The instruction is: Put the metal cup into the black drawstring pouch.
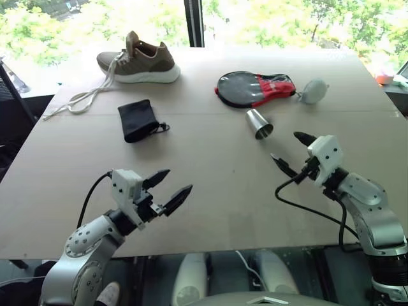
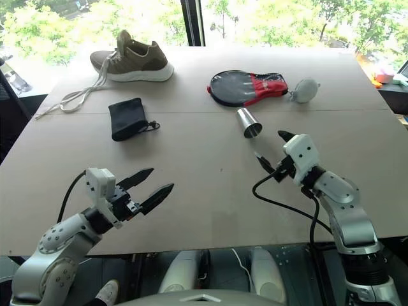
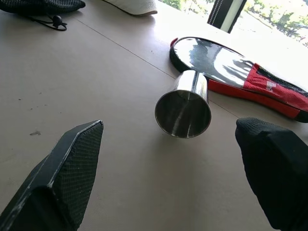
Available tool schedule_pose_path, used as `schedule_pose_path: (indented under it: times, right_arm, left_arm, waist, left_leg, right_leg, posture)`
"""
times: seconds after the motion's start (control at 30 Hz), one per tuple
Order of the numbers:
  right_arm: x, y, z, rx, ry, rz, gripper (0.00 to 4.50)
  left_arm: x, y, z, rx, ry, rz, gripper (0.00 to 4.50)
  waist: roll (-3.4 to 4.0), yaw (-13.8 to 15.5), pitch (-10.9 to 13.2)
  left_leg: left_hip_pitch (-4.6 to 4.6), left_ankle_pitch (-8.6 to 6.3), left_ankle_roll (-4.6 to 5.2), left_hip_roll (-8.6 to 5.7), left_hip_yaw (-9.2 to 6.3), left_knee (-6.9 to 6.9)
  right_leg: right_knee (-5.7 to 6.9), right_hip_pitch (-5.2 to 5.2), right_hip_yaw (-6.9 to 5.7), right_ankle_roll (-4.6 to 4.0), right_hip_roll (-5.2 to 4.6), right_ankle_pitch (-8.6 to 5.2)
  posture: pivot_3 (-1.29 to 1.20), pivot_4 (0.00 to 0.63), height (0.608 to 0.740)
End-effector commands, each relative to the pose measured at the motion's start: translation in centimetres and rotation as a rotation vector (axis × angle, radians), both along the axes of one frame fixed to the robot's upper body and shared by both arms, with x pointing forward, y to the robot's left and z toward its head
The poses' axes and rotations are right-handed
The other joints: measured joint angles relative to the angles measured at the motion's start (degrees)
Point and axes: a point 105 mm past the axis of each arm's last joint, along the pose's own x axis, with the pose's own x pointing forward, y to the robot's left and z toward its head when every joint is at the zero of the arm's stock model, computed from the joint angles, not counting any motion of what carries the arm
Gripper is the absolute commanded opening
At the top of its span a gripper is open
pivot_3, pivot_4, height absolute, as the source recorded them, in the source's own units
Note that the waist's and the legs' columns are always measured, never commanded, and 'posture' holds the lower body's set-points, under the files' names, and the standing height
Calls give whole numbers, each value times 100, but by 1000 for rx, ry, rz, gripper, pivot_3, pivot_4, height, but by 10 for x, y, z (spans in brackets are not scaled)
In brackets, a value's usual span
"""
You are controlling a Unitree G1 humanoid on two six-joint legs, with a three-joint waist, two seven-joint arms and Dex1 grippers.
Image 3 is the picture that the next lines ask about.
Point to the black and white window post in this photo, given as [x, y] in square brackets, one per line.
[225, 13]

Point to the black mesh bag with cord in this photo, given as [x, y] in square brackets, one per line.
[45, 6]

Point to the white shoe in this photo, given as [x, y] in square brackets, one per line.
[134, 6]

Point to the stainless steel cup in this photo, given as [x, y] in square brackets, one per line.
[185, 113]

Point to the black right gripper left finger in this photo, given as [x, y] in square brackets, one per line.
[62, 173]

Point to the red and black paddle case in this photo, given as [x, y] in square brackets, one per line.
[240, 69]

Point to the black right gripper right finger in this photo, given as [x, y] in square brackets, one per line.
[274, 168]

